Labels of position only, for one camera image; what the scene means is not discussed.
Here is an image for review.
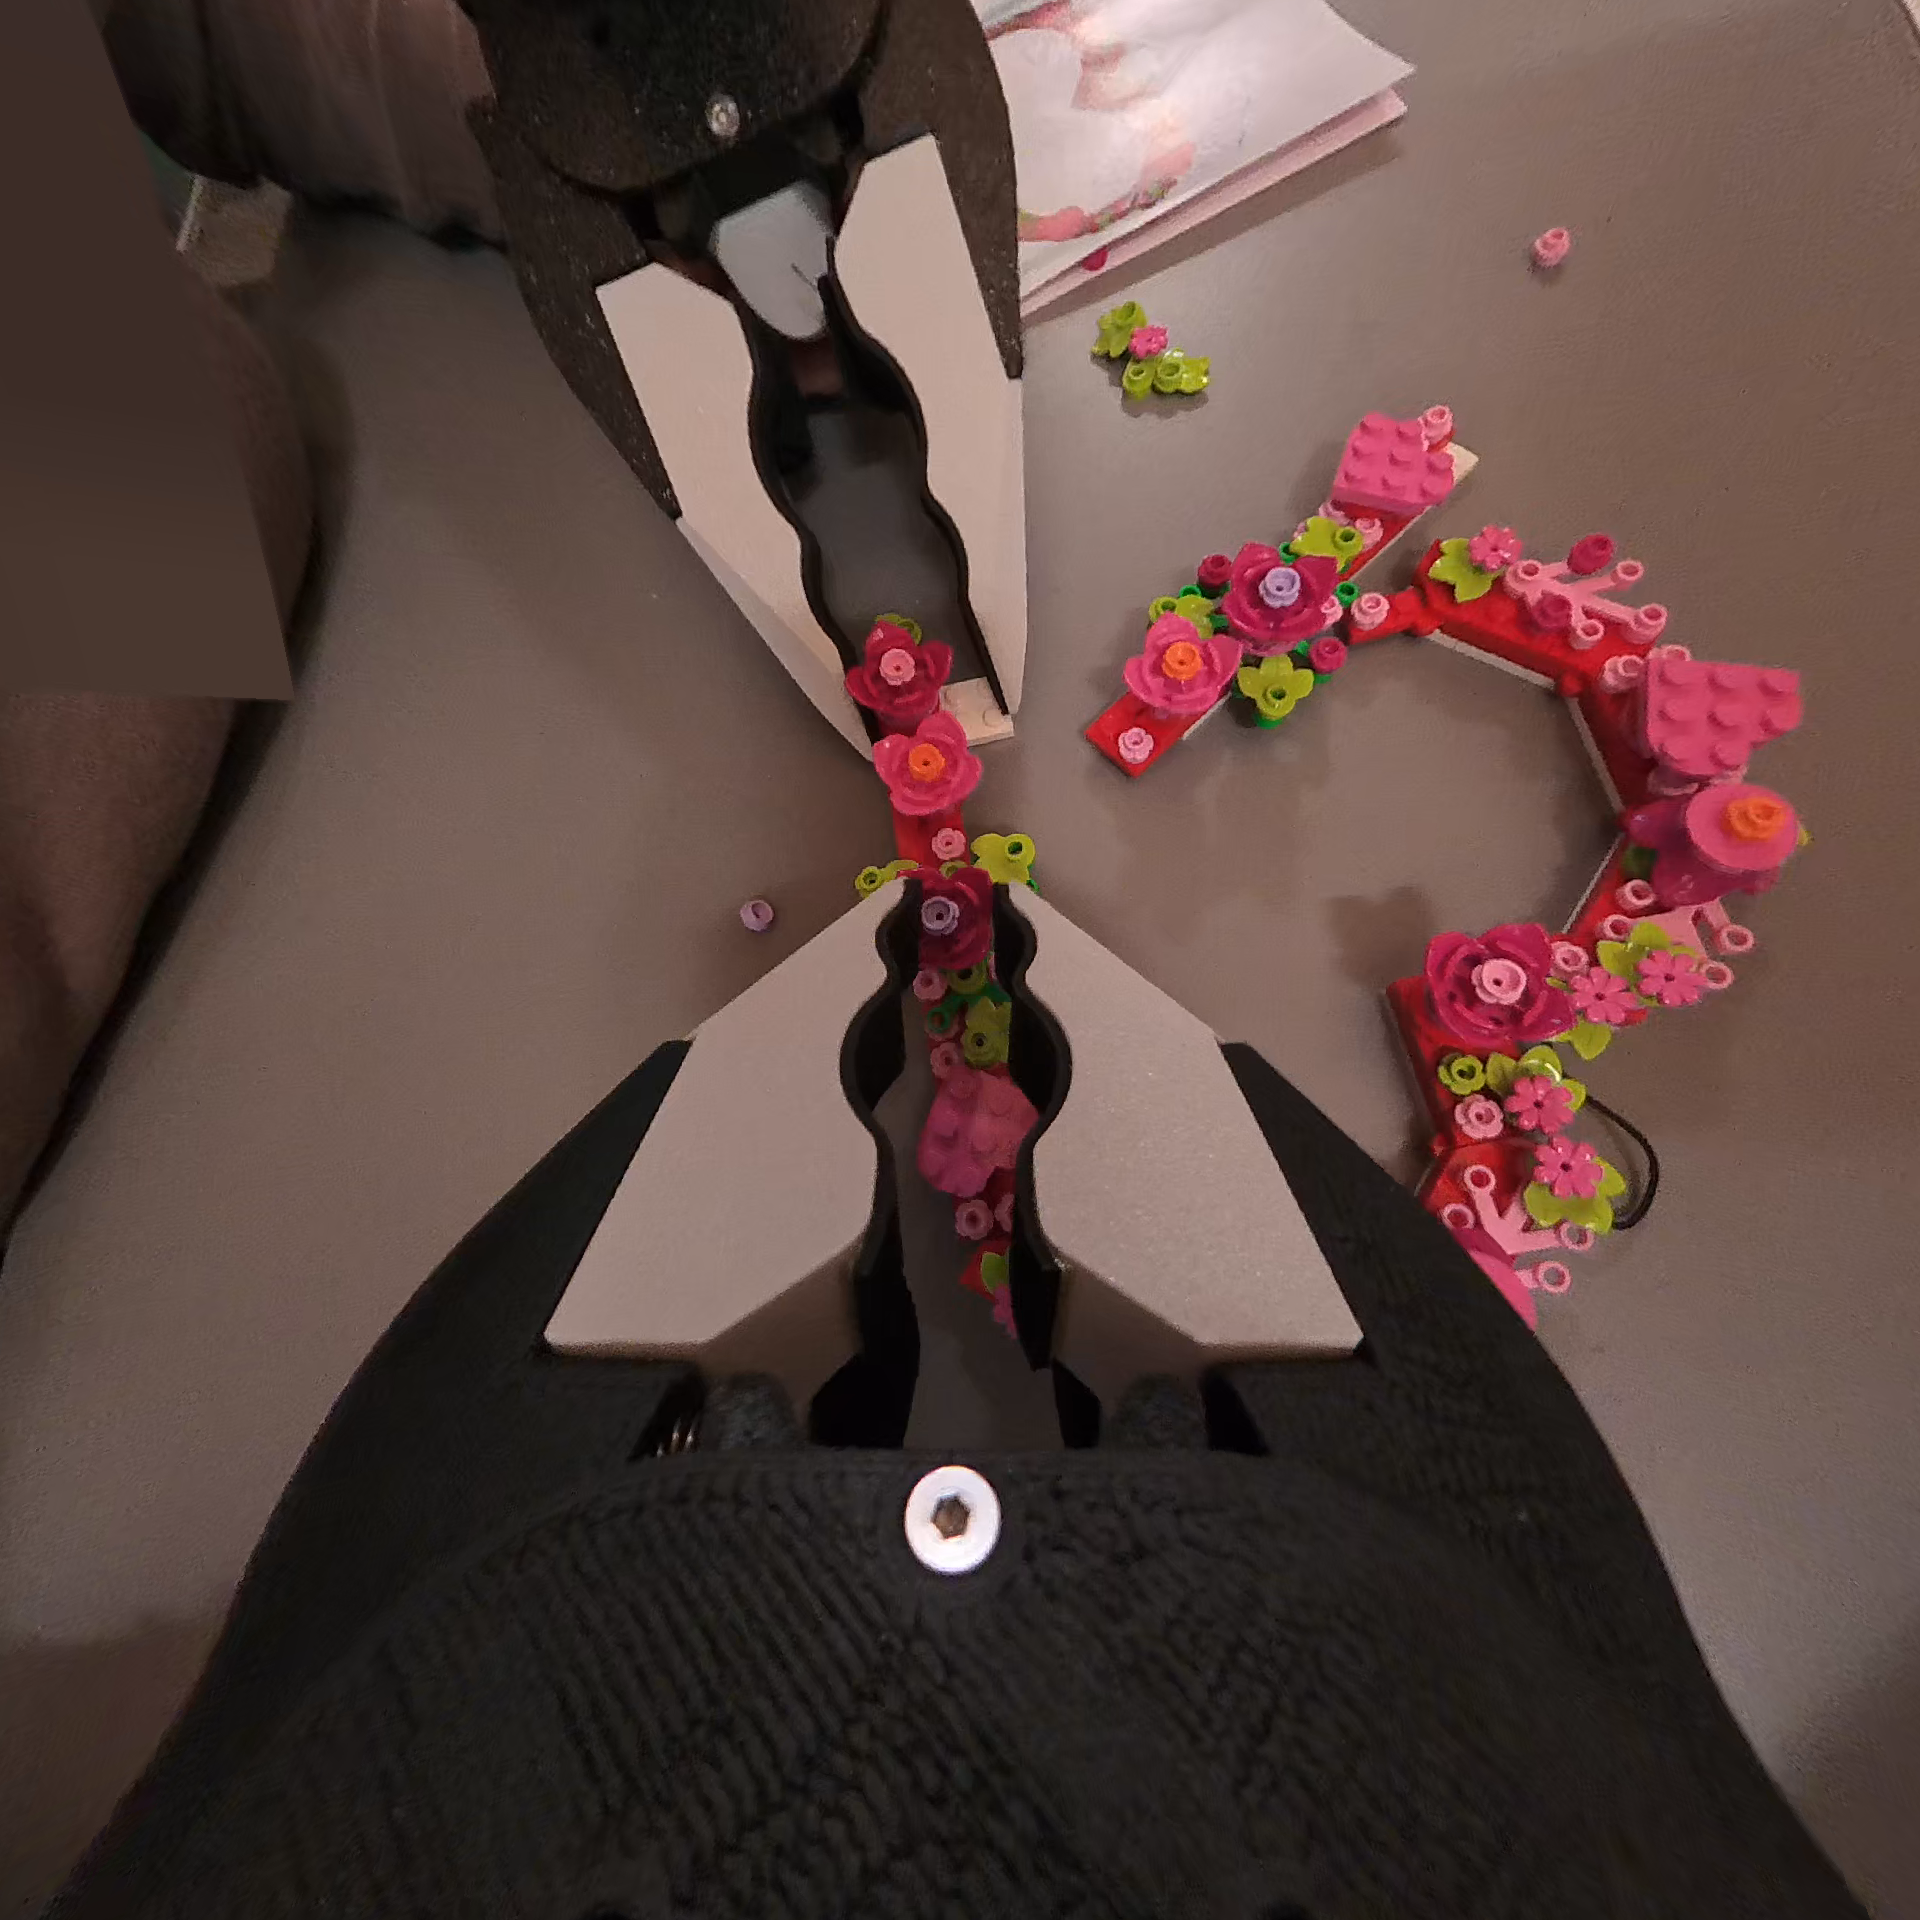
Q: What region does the magenta lego rose lavender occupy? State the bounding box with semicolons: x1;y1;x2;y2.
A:
905;869;1001;970

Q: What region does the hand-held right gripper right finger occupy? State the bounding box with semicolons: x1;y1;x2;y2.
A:
997;880;1369;1448

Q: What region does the straight red lego flower strip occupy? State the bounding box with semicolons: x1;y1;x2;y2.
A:
842;608;1070;1337

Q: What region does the curved lego flower heart section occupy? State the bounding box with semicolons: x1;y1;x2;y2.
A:
1084;402;1810;1334

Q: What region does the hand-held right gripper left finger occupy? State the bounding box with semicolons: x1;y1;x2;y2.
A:
546;877;924;1448

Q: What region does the thin black cord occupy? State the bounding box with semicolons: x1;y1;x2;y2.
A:
1579;1100;1668;1234

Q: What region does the lego instruction booklet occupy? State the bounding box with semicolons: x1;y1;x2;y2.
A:
965;0;1418;320

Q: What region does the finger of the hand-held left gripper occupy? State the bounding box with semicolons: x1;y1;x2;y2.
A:
828;131;1031;716
597;185;887;746

